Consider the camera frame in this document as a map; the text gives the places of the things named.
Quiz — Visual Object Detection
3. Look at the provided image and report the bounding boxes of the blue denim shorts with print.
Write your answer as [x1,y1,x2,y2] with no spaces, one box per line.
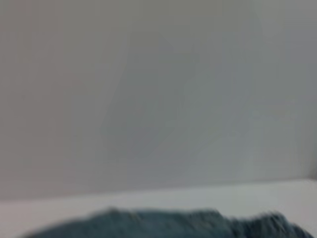
[21,207,315,238]

